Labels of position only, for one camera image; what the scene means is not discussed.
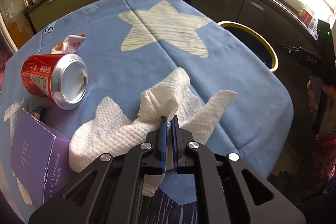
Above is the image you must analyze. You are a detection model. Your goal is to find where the glass sliding door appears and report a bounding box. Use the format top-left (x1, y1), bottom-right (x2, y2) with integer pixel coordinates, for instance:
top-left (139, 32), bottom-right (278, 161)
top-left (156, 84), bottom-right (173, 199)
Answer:
top-left (1, 0), bottom-right (34, 51)

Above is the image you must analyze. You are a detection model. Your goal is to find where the purple cream box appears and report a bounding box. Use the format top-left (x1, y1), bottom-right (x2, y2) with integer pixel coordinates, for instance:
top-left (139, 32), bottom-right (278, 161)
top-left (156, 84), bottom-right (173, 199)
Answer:
top-left (10, 109), bottom-right (75, 205)

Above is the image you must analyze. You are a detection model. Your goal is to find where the person right hand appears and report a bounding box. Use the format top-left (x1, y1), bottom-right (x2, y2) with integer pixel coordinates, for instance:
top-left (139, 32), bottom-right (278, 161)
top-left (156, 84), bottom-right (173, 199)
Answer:
top-left (306, 80), bottom-right (336, 113)

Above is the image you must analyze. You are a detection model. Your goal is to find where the white paper towel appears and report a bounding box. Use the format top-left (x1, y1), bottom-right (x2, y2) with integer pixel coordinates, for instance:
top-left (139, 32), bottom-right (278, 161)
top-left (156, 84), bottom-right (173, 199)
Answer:
top-left (68, 66), bottom-right (238, 197)

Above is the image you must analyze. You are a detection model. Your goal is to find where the yellow rimmed trash bin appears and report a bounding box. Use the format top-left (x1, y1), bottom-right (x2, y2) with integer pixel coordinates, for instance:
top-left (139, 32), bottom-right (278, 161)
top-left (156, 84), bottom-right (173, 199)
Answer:
top-left (217, 21), bottom-right (278, 72)

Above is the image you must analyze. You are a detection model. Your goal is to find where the white pink wrapper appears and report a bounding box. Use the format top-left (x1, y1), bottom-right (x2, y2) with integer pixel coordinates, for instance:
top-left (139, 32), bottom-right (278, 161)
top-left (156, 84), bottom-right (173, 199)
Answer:
top-left (51, 32), bottom-right (86, 54)

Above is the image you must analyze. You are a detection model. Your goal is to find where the red soda can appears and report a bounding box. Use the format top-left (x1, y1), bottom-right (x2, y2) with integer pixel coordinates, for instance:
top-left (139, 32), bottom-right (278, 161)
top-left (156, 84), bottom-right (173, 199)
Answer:
top-left (21, 53), bottom-right (88, 110)

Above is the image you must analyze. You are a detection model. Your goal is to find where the blue patterned tablecloth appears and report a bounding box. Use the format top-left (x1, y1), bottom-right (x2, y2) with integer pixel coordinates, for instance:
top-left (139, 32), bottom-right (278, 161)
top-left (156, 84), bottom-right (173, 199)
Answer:
top-left (0, 0), bottom-right (295, 224)

